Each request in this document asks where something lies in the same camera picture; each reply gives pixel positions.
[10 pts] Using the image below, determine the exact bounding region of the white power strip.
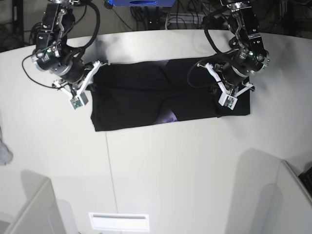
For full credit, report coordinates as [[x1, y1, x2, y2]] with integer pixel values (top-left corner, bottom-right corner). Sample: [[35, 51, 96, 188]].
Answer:
[[165, 13, 205, 28]]

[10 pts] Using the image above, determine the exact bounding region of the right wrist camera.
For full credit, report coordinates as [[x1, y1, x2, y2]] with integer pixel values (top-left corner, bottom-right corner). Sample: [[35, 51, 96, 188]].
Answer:
[[70, 93, 88, 110]]

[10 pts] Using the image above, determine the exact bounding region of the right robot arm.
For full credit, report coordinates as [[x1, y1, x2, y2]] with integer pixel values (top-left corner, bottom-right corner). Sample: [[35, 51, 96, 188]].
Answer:
[[29, 0, 103, 99]]

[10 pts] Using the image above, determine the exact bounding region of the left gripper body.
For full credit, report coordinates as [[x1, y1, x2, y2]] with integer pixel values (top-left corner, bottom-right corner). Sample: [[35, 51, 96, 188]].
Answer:
[[214, 60, 249, 89]]

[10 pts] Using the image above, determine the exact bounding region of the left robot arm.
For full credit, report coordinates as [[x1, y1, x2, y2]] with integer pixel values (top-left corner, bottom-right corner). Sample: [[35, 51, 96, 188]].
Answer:
[[187, 0, 270, 97]]

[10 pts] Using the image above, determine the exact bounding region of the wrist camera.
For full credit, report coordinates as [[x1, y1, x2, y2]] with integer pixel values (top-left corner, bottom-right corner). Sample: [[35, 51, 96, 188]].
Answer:
[[70, 93, 88, 110], [218, 93, 238, 110]]

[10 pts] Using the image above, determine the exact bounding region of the blue box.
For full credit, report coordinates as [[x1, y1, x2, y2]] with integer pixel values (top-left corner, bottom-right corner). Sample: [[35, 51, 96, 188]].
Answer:
[[103, 0, 175, 9]]

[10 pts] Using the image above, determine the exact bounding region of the black T-shirt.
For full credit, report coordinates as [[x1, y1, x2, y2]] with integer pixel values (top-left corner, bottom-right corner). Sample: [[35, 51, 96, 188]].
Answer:
[[91, 58, 251, 132]]

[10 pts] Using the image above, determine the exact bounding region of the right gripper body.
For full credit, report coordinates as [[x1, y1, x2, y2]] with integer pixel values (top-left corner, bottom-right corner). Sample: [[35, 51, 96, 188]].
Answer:
[[52, 60, 92, 86]]

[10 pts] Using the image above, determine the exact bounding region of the black keyboard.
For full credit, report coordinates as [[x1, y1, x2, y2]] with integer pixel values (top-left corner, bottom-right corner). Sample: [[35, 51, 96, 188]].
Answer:
[[299, 168, 312, 195]]

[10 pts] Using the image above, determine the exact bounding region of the grey cloth at edge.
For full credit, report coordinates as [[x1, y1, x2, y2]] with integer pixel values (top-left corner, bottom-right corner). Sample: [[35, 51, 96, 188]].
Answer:
[[0, 131, 13, 166]]

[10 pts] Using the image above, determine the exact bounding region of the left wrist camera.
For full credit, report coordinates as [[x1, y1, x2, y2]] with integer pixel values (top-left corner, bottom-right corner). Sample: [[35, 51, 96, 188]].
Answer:
[[218, 93, 238, 110]]

